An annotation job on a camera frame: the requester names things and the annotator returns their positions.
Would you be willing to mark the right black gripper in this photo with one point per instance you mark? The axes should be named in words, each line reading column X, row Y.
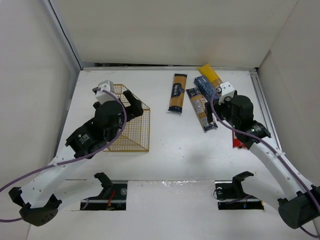
column 216, row 110

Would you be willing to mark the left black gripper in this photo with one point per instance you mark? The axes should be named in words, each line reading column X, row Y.
column 130, row 107

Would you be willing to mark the clear blue spaghetti bag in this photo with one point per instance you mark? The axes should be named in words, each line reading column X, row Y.
column 198, row 102

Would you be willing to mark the blue pasta box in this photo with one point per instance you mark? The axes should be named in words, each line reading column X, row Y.
column 205, row 87

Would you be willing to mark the red spaghetti bag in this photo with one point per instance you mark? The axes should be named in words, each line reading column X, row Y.
column 236, row 143

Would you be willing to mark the dark blue spaghetti bag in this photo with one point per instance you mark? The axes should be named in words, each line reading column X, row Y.
column 177, row 93

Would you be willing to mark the yellow spaghetti bag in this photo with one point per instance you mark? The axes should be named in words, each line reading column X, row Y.
column 207, row 71

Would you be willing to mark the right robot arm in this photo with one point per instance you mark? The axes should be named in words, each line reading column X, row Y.
column 296, row 199

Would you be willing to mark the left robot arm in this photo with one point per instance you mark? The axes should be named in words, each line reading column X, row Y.
column 42, row 198

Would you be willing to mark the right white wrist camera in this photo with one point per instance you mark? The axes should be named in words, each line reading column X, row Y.
column 227, row 92

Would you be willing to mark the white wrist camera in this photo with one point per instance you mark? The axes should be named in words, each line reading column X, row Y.
column 227, row 92
column 104, row 92

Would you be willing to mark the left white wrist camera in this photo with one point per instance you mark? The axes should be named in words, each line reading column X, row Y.
column 104, row 92

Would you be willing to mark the yellow wire shelf basket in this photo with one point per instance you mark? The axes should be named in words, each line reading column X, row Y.
column 136, row 135

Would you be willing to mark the aluminium rail right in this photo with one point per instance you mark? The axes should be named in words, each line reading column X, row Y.
column 264, row 108

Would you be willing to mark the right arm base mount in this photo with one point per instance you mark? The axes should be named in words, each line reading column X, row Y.
column 231, row 196

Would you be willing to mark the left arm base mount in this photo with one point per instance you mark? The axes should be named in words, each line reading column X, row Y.
column 113, row 196

